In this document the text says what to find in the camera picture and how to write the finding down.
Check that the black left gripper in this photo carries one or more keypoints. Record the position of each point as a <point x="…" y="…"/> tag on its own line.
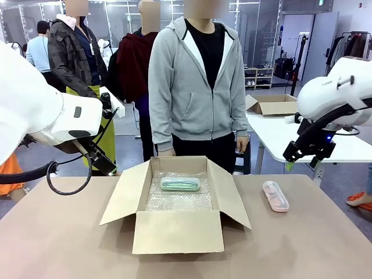
<point x="88" y="151"/>

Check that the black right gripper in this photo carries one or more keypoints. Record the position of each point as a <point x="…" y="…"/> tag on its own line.
<point x="322" y="146"/>

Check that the translucent pink glasses case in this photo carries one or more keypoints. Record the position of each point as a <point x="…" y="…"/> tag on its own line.
<point x="276" y="197"/>

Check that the mint green glasses case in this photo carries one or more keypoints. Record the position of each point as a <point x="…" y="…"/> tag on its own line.
<point x="180" y="184"/>

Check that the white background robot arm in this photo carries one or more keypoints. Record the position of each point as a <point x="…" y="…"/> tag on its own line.
<point x="103" y="46"/>

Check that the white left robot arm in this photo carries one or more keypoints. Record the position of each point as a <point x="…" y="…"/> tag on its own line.
<point x="29" y="101"/>

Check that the person's left forearm grey sleeve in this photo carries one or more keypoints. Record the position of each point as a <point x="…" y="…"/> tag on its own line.
<point x="239" y="119"/>

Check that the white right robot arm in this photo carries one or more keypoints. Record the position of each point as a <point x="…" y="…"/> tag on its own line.
<point x="325" y="93"/>

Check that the person's right forearm grey sleeve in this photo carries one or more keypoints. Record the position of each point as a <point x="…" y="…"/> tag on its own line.
<point x="160" y="130"/>

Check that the person's right hand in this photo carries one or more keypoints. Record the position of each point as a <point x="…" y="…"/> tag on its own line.
<point x="167" y="152"/>

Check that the person's left hand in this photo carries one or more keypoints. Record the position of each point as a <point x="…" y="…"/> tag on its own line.
<point x="242" y="143"/>

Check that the white side table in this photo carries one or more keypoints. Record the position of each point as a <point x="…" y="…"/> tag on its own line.
<point x="273" y="139"/>

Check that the small open cardboard box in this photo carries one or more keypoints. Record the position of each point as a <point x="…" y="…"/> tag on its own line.
<point x="276" y="107"/>

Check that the orange slipper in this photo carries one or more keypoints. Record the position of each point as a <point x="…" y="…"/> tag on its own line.
<point x="357" y="199"/>

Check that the bubble wrap sheet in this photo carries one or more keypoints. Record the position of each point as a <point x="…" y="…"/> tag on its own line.
<point x="178" y="200"/>

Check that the black tripod stand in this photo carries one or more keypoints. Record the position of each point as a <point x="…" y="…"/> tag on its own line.
<point x="297" y="67"/>

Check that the black bags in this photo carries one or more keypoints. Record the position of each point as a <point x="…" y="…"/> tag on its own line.
<point x="283" y="68"/>

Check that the wooden shoe rack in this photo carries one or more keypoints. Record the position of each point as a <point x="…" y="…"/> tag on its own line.
<point x="258" y="77"/>

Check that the mannequin in dark red jacket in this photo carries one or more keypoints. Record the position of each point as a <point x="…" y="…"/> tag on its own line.
<point x="133" y="67"/>

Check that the person in grey hoodie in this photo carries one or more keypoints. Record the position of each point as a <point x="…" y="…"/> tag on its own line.
<point x="186" y="87"/>

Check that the mannequin in camouflage jacket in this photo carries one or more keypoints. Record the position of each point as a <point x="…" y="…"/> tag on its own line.
<point x="69" y="58"/>

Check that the grey partition panel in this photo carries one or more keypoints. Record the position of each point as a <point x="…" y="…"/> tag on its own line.
<point x="319" y="43"/>

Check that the black clothes rack with garments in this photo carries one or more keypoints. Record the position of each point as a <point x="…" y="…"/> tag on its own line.
<point x="348" y="46"/>

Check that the person in light blue shirt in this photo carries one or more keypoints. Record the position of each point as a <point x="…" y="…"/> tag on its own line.
<point x="37" y="55"/>

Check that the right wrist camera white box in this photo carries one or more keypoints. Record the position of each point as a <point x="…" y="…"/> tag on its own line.
<point x="290" y="119"/>

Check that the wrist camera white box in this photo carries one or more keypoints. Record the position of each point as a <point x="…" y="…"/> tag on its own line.
<point x="116" y="104"/>
<point x="290" y="119"/>

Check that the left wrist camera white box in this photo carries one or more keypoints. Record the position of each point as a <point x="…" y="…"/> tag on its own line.
<point x="116" y="104"/>

